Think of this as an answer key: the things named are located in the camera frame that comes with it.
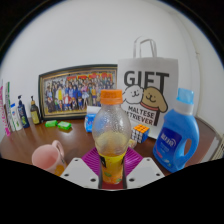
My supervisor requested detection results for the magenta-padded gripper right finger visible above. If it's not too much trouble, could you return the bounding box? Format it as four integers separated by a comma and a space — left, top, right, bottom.
120, 146, 165, 190

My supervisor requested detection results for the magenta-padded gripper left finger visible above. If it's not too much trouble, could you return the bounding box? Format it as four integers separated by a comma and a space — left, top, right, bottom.
60, 146, 103, 190

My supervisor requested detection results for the orange juice bottle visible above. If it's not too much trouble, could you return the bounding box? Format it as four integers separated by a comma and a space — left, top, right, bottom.
91, 88, 133, 185

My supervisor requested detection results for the small beige snack packet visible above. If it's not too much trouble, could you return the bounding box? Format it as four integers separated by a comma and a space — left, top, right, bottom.
128, 138, 138, 150

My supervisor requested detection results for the flat round red coaster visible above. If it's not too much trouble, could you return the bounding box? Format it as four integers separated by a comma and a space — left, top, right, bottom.
98, 180, 126, 191

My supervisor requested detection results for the pink mug with orange print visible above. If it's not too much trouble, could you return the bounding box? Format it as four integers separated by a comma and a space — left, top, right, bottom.
31, 139, 68, 177

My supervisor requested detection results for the colourful puzzle cube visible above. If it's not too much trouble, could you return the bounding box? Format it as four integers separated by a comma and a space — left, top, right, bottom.
130, 123, 150, 144

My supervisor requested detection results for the blue detergent bottle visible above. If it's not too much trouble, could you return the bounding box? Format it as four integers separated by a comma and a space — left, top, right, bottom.
152, 87, 201, 174

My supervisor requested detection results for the green soap bar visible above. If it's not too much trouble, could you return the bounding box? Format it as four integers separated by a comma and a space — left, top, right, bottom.
44, 119, 59, 128
56, 121, 73, 131

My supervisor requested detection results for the blue tissue pack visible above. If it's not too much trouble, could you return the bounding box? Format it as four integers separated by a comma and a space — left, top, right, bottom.
83, 105, 101, 133

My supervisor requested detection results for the amber pump bottle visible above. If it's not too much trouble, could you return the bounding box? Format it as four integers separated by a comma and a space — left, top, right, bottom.
29, 95, 42, 126

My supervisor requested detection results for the dark wooden side table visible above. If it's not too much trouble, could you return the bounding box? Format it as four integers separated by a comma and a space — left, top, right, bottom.
195, 116, 223, 162

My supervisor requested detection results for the dark blue pump bottle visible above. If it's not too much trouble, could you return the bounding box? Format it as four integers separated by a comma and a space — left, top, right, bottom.
17, 94, 31, 129

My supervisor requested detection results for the white radiator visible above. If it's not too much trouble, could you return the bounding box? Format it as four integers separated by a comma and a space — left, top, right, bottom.
209, 134, 224, 161

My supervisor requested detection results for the framed group photo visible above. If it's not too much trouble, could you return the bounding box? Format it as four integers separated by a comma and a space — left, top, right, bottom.
37, 63, 119, 121

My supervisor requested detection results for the white bottle with blue cap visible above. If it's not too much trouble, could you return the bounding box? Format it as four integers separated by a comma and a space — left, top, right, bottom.
9, 102, 24, 132

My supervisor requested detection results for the white and green box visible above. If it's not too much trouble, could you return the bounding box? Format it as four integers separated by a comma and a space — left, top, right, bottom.
3, 81, 14, 133

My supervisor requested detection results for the white paper gift bag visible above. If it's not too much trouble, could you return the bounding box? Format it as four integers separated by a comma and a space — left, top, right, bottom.
117, 37, 179, 140

